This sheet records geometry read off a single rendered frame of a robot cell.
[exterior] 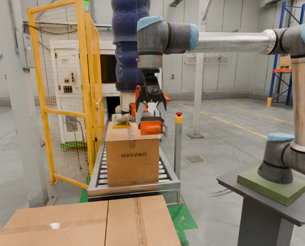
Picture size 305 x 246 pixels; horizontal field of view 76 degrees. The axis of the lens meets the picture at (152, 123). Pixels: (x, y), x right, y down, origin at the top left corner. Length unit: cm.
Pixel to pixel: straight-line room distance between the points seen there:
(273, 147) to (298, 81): 43
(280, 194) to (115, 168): 106
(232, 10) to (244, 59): 265
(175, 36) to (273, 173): 100
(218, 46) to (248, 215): 109
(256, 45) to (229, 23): 1138
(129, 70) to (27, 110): 129
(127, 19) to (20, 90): 135
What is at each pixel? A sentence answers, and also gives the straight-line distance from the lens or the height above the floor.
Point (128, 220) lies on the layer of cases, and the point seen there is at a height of 54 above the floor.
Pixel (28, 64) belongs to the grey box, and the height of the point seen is 150.
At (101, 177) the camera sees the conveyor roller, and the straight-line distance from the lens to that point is 185.
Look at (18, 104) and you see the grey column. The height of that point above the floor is 114.
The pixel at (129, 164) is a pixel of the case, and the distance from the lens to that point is 154.
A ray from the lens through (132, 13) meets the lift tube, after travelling 124.
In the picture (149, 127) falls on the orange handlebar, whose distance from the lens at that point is 68.
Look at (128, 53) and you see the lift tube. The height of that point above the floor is 154.
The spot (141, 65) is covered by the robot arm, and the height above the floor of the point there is 145.
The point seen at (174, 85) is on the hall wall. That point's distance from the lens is 1081.
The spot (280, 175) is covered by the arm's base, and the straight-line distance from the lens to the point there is 140.
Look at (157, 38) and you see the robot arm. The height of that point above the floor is 154.
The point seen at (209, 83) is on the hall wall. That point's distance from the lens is 1171.
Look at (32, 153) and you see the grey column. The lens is 234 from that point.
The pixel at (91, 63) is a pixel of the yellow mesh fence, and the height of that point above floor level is 154.
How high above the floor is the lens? 142
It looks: 14 degrees down
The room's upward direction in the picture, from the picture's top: straight up
